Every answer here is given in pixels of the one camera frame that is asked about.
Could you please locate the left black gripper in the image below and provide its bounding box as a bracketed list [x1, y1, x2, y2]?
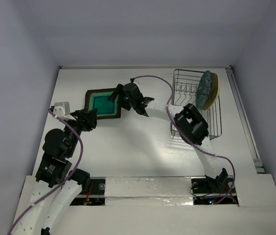
[64, 107, 97, 156]

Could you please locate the teal square plate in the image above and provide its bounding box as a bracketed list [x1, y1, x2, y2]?
[84, 88, 121, 119]

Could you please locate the dark patterned round plate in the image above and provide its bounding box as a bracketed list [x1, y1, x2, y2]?
[196, 70, 212, 110]

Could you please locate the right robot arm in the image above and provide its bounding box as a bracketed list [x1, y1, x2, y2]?
[108, 83, 228, 192]

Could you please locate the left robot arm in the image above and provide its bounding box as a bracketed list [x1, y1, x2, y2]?
[8, 104, 97, 235]

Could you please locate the tan round plate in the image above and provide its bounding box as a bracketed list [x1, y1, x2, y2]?
[203, 73, 220, 110]

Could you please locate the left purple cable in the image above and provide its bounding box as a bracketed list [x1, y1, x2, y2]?
[9, 109, 84, 235]

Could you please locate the purple cable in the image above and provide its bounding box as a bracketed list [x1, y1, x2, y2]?
[130, 75, 236, 205]
[9, 109, 84, 235]

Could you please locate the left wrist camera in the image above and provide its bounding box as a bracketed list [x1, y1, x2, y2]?
[51, 102, 71, 120]

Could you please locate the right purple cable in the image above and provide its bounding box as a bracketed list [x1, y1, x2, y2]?
[130, 75, 236, 205]

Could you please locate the wire dish rack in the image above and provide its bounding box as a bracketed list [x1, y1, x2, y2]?
[171, 69, 222, 144]

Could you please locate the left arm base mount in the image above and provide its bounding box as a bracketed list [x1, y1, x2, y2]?
[89, 178, 106, 198]

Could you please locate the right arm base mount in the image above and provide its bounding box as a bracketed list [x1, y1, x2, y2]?
[189, 177, 232, 195]

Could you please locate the metal rail on right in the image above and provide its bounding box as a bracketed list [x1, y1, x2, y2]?
[226, 66, 266, 174]

